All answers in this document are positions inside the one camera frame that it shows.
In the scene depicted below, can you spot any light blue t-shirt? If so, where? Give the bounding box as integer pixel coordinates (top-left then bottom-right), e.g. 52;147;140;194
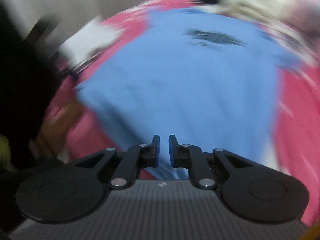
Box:
76;8;300;180

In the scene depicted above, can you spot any white knit sweater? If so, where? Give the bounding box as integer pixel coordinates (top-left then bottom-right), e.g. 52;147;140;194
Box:
217;0;319;34

